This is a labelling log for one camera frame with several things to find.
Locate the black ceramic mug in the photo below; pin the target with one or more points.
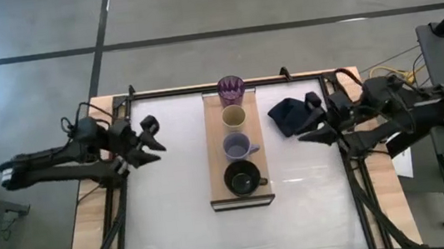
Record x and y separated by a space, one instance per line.
243 178

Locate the purple faceted plastic tumbler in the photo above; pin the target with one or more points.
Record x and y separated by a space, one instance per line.
231 90

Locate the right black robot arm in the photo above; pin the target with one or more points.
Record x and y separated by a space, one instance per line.
405 116

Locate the black frame clamp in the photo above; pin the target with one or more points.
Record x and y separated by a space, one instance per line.
285 73
131 89

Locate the lavender ceramic mug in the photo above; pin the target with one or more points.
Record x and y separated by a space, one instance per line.
236 147

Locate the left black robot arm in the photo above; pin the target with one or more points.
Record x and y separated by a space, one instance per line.
62 159

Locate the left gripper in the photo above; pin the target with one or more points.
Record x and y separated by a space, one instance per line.
123 142

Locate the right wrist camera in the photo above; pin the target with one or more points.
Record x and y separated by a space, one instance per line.
313 99

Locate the black table frame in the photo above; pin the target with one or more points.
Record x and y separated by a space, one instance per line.
359 192

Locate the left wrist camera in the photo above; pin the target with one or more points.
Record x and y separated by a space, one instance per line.
150 124

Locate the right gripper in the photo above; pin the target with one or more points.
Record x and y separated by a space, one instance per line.
340 111

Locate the white paper sheet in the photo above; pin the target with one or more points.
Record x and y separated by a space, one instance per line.
403 164

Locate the cream plastic cup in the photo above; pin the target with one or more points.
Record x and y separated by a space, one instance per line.
234 118

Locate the dark blue cloth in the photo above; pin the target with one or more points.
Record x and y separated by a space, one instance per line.
288 115

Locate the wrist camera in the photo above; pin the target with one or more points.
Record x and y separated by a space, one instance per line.
150 124
313 99

